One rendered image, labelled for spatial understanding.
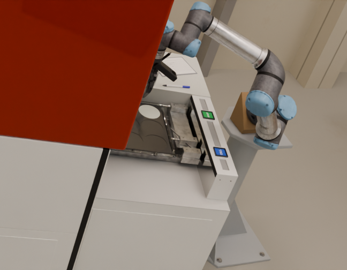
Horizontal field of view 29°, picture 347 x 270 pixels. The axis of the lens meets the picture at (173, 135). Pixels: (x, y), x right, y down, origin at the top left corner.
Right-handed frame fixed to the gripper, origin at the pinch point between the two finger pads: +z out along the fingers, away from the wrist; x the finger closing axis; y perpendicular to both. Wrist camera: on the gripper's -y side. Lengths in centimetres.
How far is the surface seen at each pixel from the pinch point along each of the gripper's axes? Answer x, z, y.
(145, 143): 9.5, 17.7, -4.1
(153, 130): -0.4, 18.1, -8.7
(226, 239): -24, 108, -81
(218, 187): 30.6, 18.2, -33.0
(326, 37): -215, 69, -192
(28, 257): 60, 38, 40
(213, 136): 5.2, 12.3, -33.8
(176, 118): -15.1, 20.7, -22.1
